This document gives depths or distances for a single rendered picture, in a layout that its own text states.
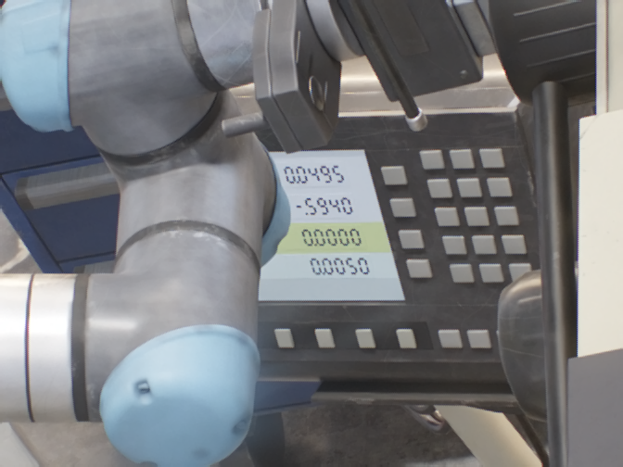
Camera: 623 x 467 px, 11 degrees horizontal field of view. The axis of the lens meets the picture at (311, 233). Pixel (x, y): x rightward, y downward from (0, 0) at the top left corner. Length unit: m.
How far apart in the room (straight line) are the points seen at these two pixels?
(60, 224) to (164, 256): 1.80
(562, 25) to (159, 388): 0.34
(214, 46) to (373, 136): 0.55
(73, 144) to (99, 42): 1.71
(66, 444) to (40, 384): 2.34
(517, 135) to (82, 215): 1.36
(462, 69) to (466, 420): 0.78
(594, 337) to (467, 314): 1.06
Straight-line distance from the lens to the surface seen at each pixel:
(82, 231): 3.50
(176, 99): 1.71
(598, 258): 1.23
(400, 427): 3.83
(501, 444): 2.45
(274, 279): 2.32
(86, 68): 1.70
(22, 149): 3.42
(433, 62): 1.69
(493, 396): 2.31
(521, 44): 1.42
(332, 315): 2.31
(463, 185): 2.20
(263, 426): 3.82
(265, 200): 1.78
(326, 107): 1.65
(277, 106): 1.63
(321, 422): 3.88
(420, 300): 2.27
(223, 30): 1.67
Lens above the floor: 2.74
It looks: 42 degrees down
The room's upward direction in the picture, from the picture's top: 30 degrees counter-clockwise
